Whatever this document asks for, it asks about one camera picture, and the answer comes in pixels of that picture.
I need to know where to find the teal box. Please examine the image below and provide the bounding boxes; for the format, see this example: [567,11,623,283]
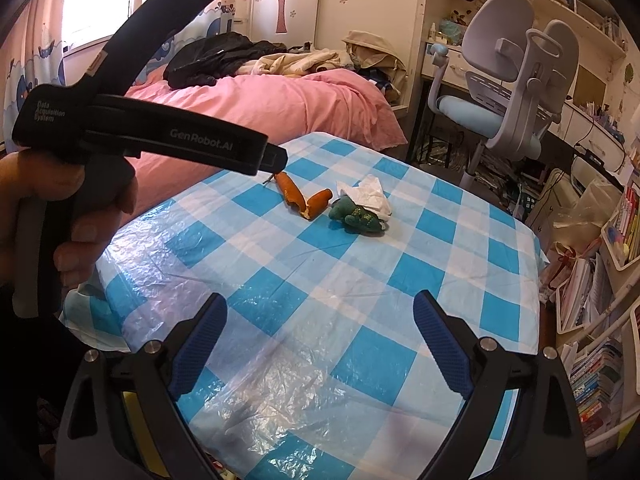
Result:
[439,19,468,45]

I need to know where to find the pink blanket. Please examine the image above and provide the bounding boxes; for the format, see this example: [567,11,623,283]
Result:
[92,67,408,241]

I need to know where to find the stack of books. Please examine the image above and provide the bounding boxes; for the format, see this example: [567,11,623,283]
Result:
[567,335,626,436]

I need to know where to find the cork board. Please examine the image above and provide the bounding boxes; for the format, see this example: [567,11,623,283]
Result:
[574,66,607,108]

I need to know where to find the clear plastic bag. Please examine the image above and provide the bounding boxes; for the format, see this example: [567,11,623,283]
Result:
[550,177,626,261]

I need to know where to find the khaki cloth bag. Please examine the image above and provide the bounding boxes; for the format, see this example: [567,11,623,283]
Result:
[342,30,408,103]

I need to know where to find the white crumpled tissue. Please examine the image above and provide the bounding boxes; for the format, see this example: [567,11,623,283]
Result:
[336,175,393,223]

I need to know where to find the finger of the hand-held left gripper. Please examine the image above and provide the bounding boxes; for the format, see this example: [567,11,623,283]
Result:
[260,141,289,177]
[89,0,225,97]

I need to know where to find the white printer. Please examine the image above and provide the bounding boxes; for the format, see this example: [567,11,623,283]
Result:
[571,152,626,196]

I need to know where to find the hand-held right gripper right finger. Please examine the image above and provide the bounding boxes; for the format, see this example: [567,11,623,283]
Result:
[412,290,587,480]

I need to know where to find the blue checkered plastic tablecloth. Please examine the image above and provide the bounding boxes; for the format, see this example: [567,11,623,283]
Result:
[60,131,551,480]

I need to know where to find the beige crumpled clothes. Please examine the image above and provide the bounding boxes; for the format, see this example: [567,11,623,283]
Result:
[237,47,356,78]

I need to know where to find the person's left hand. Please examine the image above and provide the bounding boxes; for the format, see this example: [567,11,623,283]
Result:
[0,152,138,286]

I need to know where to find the black jacket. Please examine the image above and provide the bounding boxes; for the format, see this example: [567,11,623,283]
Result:
[164,31,288,90]

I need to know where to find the grey chair with blue seat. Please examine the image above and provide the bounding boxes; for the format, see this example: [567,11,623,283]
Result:
[424,0,581,191]

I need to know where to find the white desk with shelves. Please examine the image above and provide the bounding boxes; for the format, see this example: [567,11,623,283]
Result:
[420,0,640,171]

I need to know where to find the green turtle plush toy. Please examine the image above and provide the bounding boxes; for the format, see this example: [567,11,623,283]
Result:
[327,196,390,236]

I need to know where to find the yellow plastic bin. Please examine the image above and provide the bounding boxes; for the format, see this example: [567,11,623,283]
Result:
[122,390,173,478]

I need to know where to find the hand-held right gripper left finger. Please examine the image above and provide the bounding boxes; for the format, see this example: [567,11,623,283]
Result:
[54,292,228,480]

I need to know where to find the white storage rack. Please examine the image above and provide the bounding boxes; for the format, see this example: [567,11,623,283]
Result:
[550,180,640,461]

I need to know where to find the pile of papers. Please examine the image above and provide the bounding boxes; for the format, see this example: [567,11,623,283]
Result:
[555,255,616,331]

